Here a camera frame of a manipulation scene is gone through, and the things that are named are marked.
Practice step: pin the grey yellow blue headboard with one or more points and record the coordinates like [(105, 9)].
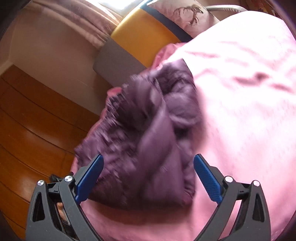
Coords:
[(134, 44)]

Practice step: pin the pink bedspread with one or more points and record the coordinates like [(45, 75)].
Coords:
[(244, 72)]

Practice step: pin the purple puffer jacket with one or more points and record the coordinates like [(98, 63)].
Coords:
[(146, 141)]

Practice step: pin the deer print pillow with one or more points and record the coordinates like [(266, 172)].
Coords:
[(190, 16)]

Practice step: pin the pink patterned curtain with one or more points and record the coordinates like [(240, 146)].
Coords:
[(94, 22)]

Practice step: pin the grey curved chair rail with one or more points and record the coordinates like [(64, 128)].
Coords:
[(226, 7)]

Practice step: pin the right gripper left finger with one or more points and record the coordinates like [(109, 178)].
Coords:
[(44, 222)]

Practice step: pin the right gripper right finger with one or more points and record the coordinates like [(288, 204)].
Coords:
[(252, 221)]

